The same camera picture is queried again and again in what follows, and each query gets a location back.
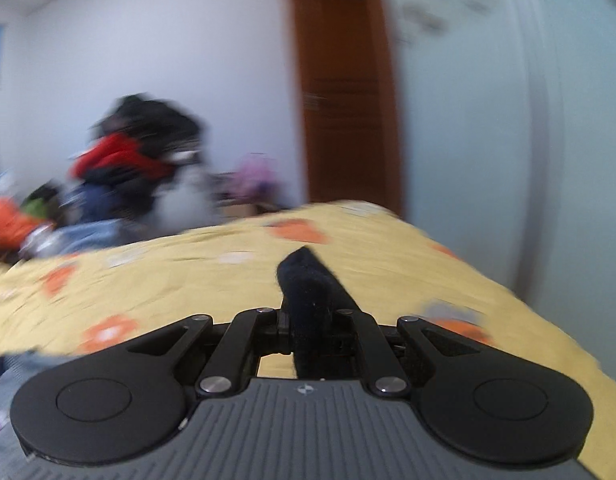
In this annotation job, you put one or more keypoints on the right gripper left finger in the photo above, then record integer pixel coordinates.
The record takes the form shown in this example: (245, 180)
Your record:
(283, 328)

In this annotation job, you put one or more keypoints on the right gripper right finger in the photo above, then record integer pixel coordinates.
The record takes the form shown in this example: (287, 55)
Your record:
(340, 328)

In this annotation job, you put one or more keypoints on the dark navy garment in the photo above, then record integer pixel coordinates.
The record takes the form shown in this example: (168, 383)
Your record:
(311, 294)

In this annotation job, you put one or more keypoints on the pile of dark red clothes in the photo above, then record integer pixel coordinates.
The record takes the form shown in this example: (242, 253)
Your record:
(138, 147)

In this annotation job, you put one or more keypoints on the pink plastic bag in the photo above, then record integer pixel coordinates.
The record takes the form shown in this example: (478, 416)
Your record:
(254, 179)

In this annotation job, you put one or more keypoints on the brown wooden door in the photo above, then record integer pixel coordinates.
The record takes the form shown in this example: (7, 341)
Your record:
(348, 102)

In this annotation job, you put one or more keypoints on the yellow carrot print quilt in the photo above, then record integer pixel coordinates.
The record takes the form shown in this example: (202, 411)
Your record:
(87, 302)

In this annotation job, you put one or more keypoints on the orange plastic bag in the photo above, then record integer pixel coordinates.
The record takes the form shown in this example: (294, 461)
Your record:
(15, 225)

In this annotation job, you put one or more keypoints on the white wardrobe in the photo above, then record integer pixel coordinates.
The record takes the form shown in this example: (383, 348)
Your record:
(509, 130)

